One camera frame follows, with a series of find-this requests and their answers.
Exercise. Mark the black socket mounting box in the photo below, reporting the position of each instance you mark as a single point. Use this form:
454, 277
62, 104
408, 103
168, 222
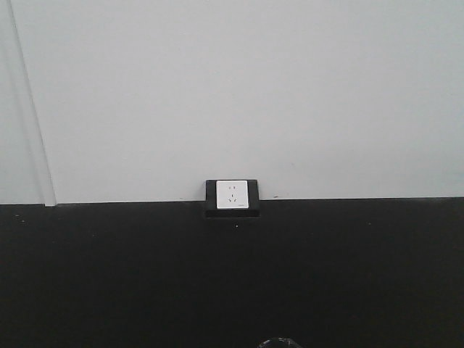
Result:
211, 210

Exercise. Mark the dark round object bottom edge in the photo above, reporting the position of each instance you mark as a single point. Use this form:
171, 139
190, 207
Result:
279, 342

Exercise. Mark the white wall power socket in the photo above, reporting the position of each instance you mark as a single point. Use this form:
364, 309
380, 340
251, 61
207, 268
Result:
232, 195

